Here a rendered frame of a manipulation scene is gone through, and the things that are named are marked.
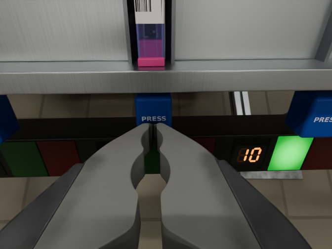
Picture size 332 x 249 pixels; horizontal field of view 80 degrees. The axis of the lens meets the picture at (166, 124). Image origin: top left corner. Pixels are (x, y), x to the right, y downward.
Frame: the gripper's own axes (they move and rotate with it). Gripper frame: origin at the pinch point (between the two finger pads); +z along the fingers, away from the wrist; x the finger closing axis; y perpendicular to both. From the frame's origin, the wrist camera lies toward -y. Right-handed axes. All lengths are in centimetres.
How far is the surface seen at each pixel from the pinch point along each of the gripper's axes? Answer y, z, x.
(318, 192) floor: 57, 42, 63
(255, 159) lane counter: 5.0, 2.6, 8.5
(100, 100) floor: 29, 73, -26
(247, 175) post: 51, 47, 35
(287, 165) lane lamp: 5.7, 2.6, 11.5
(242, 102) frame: 16.3, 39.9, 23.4
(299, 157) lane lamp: 4.8, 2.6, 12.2
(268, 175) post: 51, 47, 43
